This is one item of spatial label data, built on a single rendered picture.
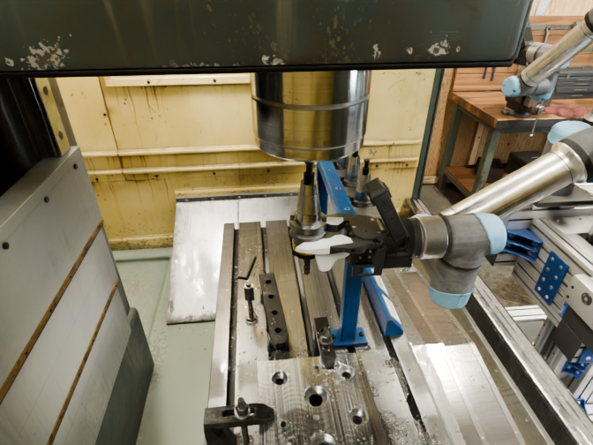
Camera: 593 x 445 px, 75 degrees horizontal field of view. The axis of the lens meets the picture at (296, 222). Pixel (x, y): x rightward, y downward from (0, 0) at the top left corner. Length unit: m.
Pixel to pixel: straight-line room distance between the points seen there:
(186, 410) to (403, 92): 1.38
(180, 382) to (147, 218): 0.80
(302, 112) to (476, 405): 0.98
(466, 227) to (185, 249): 1.19
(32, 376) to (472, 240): 0.72
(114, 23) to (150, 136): 1.28
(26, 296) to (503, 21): 0.70
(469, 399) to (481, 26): 0.99
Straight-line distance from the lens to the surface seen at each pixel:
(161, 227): 1.88
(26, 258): 0.70
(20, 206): 0.70
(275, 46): 0.41
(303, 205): 0.60
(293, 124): 0.48
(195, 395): 1.33
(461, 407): 1.21
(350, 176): 1.06
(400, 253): 0.70
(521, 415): 1.35
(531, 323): 2.35
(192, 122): 1.63
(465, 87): 3.61
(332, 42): 0.41
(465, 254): 0.73
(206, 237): 1.66
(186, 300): 1.54
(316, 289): 1.18
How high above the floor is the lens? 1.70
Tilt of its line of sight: 33 degrees down
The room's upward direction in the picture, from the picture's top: straight up
